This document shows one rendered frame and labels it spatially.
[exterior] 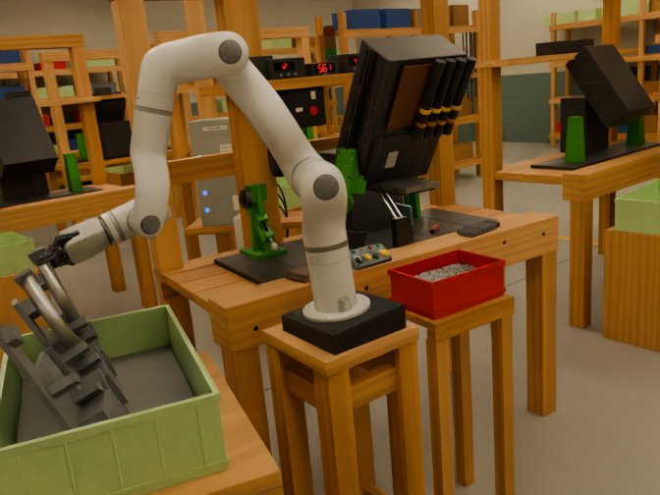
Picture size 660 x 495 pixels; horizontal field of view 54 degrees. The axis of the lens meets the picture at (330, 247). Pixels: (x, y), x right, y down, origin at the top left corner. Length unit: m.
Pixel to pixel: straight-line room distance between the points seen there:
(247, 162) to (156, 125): 1.00
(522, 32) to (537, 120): 1.59
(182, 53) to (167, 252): 1.06
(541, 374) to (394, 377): 1.28
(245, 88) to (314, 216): 0.36
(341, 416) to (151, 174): 0.77
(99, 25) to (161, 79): 11.14
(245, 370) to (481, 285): 0.79
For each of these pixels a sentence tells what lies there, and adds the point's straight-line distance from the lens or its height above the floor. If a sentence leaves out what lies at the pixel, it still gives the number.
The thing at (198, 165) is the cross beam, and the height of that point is 1.24.
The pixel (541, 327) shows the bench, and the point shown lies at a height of 0.43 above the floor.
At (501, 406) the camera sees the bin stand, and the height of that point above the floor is 0.42.
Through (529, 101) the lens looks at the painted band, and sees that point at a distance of 12.76.
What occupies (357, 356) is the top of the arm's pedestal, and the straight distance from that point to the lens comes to 1.69.
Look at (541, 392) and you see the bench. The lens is 3.05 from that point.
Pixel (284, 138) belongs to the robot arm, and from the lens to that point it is 1.66.
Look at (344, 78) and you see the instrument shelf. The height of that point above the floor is 1.52.
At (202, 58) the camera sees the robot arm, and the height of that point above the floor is 1.60.
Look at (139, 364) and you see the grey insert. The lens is 1.80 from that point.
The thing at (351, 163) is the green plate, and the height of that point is 1.22.
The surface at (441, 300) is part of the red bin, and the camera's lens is 1.99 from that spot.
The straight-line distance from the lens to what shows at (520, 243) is 2.68.
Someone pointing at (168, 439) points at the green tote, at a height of 0.89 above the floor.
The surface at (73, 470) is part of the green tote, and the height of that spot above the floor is 0.88.
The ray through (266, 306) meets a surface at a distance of 2.01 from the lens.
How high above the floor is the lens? 1.54
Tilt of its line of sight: 15 degrees down
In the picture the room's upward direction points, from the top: 5 degrees counter-clockwise
